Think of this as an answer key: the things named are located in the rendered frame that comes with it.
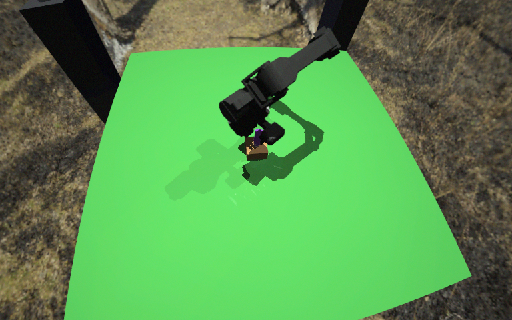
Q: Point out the purple cylinder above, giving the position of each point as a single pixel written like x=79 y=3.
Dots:
x=256 y=139

